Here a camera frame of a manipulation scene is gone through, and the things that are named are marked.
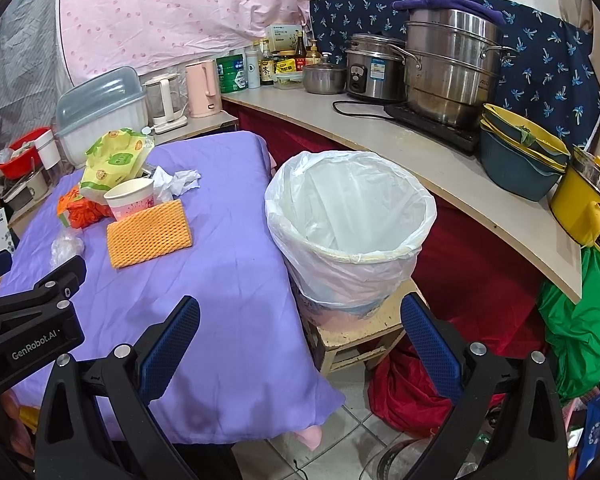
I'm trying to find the pink dotted curtain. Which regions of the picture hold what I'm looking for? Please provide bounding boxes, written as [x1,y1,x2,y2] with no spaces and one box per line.
[57,0,310,84]

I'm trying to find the navy floral cloth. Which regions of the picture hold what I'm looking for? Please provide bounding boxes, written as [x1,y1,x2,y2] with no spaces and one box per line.
[310,0,600,148]

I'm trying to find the paper cup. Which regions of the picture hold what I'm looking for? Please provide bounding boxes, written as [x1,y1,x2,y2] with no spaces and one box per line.
[104,178,155,220]

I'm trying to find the small steel pot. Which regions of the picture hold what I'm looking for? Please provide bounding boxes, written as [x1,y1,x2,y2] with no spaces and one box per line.
[302,52,347,96]

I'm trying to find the stacked teal yellow basins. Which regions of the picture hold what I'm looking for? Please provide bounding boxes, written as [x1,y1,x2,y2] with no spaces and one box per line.
[479,103,571,202]

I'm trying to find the yellow electric pot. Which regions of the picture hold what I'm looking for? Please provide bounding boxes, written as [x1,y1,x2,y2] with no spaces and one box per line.
[550,146,600,252]

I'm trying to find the wooden stool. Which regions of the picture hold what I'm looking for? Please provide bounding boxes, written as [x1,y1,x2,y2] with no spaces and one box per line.
[291,280,424,377]

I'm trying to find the clear plastic wrap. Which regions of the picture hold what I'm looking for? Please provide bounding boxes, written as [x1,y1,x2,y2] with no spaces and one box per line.
[50,228,85,269]

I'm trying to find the dish box with blue lid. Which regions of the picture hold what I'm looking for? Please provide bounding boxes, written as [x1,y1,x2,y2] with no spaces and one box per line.
[54,66,149,168]

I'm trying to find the white glass kettle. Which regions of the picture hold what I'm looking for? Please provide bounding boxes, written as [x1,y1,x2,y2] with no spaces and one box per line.
[144,73,187,134]

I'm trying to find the white plastic cup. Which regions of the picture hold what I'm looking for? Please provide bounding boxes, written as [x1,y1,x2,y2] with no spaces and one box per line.
[34,129,61,170]

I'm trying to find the orange plastic bag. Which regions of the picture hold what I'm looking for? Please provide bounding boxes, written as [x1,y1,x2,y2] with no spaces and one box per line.
[56,184,114,230]

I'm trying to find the white lined trash bin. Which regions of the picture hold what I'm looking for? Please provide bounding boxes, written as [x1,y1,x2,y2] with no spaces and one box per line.
[264,151,437,316]

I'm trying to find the soy sauce bottle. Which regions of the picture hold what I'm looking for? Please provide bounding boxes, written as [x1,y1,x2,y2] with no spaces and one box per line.
[259,38,275,86]

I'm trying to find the pink electric kettle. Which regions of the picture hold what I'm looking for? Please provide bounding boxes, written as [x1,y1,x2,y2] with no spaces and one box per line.
[185,60,222,118]

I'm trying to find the green plastic bag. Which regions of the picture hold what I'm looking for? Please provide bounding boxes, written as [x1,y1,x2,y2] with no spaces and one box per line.
[538,247,600,403]

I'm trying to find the white tissue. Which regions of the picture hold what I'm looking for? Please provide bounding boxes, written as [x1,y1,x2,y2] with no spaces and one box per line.
[151,166,201,204]

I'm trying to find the purple tablecloth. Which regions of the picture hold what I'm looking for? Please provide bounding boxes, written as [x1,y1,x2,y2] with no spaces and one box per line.
[0,130,346,444]

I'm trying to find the red plastic basin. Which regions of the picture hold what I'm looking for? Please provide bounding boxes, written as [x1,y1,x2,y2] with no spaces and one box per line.
[0,127,50,181]

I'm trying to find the large stacked steel steamer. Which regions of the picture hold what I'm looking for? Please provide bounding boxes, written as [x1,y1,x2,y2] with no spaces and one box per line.
[393,9,518,128]

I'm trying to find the black induction cooker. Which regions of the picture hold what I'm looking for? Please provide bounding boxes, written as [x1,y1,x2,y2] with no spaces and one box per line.
[384,104,480,155]

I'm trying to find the red cabinet curtain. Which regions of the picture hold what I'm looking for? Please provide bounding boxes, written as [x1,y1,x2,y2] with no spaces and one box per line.
[230,104,545,358]

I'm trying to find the yellow green snack bag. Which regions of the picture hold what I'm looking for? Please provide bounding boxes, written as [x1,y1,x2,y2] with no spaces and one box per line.
[80,128,155,205]

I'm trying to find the white tea box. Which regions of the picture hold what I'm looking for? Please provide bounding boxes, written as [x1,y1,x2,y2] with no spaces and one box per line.
[266,24,302,52]

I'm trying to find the steel rice cooker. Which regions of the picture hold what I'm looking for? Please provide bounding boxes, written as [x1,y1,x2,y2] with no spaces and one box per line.
[346,34,405,103]

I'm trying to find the purple cloth on steamer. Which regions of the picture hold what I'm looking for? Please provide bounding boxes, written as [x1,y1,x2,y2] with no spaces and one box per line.
[391,0,506,26]

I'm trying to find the green tin can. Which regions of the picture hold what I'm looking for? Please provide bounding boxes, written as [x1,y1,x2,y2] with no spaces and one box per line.
[215,54,248,93]

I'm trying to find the grey striped curtain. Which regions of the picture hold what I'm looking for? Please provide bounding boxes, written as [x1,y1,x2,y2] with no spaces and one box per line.
[0,0,72,151]

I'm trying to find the black power cable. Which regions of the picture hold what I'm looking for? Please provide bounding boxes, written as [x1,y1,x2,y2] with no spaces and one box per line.
[331,98,399,123]

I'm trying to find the white thermos bottle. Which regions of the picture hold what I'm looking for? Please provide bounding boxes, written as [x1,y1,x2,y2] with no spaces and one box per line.
[245,46,261,89]

